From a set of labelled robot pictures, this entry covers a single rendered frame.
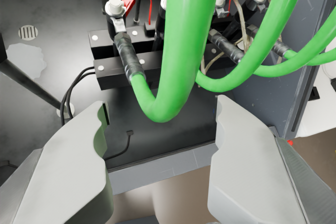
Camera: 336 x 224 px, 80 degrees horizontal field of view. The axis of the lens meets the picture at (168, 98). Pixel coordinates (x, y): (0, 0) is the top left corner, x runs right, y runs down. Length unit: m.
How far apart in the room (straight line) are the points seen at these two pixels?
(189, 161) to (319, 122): 0.31
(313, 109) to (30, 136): 0.64
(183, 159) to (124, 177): 0.11
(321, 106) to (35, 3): 0.76
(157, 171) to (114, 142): 0.16
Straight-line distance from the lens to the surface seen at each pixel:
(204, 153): 0.43
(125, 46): 0.25
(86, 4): 0.67
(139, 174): 0.40
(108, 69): 0.40
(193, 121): 0.56
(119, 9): 0.31
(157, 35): 0.39
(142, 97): 0.16
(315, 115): 0.56
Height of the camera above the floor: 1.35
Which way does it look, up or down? 71 degrees down
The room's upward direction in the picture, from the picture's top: 39 degrees clockwise
